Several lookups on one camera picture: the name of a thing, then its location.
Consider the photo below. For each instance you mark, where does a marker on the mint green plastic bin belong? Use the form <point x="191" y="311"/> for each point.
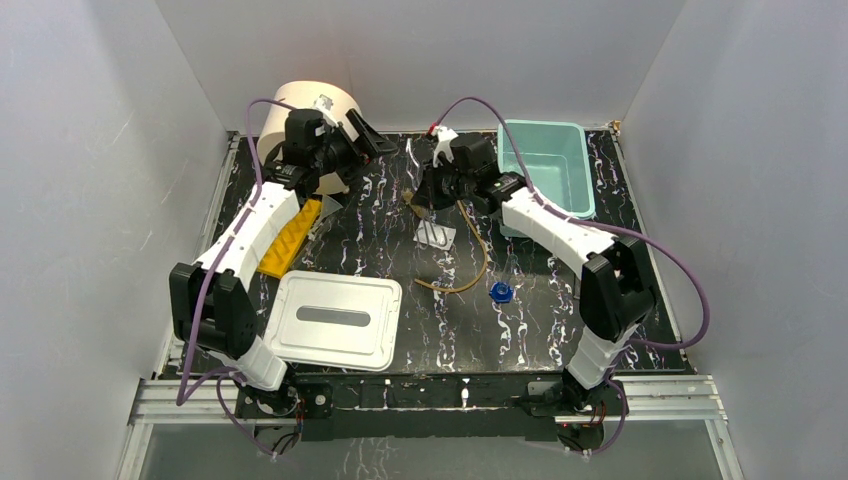
<point x="556" y="157"/>

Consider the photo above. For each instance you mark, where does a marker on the clear glass funnel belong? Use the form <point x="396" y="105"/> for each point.
<point x="329" y="206"/>

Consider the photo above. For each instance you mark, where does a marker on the white paper packet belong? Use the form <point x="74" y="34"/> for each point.
<point x="434" y="235"/>

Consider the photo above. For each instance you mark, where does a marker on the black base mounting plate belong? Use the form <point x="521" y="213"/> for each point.
<point x="531" y="405"/>

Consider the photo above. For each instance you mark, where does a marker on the metal crucible tongs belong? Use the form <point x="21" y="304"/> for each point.
<point x="417" y="175"/>

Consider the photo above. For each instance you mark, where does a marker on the blue capped clear tube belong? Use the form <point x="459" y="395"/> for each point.
<point x="502" y="291"/>

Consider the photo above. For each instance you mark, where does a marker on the white rectangular bin lid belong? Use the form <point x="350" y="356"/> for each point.
<point x="335" y="320"/>

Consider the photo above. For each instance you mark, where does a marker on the aluminium frame rail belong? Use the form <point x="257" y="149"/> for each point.
<point x="649" y="398"/>

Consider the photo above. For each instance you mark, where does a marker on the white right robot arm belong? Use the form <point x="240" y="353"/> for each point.
<point x="618" y="286"/>

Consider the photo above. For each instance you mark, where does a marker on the tan test tube brush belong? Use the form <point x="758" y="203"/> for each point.
<point x="419" y="211"/>

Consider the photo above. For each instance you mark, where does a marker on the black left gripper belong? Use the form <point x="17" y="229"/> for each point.
<point x="351" y="145"/>

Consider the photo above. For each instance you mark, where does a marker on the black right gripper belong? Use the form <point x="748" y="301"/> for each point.
<point x="428" y="196"/>

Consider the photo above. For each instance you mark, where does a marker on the yellow test tube rack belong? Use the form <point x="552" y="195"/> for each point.
<point x="284" y="249"/>

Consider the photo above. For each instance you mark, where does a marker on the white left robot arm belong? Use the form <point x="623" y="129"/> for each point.
<point x="209" y="297"/>

